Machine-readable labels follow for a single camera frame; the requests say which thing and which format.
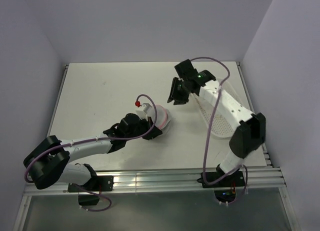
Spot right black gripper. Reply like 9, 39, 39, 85
167, 76, 190, 105

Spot white perforated plastic basket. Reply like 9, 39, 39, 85
194, 77, 245, 139

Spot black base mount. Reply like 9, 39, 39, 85
196, 169, 246, 188
67, 175, 114, 193

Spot white mesh laundry bag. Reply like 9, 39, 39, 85
147, 104, 172, 133

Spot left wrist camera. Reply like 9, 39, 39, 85
135, 103, 152, 120

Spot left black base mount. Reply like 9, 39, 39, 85
67, 175, 114, 193

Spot aluminium mounting rail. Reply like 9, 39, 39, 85
23, 150, 287, 196

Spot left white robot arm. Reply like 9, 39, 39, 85
23, 113, 170, 191

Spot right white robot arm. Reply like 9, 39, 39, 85
167, 59, 266, 186

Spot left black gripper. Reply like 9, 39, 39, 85
125, 115, 162, 141

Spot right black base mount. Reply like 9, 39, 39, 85
196, 169, 246, 188

